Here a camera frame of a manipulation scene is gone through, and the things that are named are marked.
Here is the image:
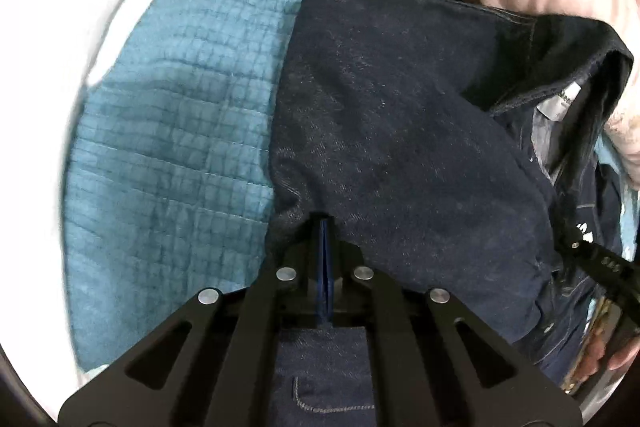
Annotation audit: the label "person's right hand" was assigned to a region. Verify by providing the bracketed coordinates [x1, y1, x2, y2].
[582, 332, 637, 374]

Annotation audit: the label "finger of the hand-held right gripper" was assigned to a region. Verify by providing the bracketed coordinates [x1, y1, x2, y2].
[557, 234, 640, 304]

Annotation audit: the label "white bed sheet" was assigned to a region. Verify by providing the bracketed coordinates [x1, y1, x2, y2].
[0, 0, 222, 190]

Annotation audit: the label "teal quilted blanket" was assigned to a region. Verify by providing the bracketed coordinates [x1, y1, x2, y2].
[62, 0, 418, 374]

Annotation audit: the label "dark blue denim jeans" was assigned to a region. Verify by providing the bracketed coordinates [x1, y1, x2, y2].
[262, 0, 637, 427]

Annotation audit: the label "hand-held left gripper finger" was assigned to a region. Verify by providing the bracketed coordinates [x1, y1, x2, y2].
[325, 218, 584, 427]
[57, 213, 329, 427]

